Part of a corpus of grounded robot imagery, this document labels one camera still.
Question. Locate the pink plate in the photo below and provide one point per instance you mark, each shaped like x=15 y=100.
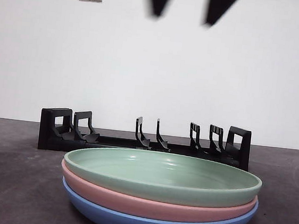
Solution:
x=155 y=210

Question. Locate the black dish rack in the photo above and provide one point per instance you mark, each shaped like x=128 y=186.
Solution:
x=48 y=133

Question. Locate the green plate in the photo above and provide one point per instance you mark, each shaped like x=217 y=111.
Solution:
x=159 y=172

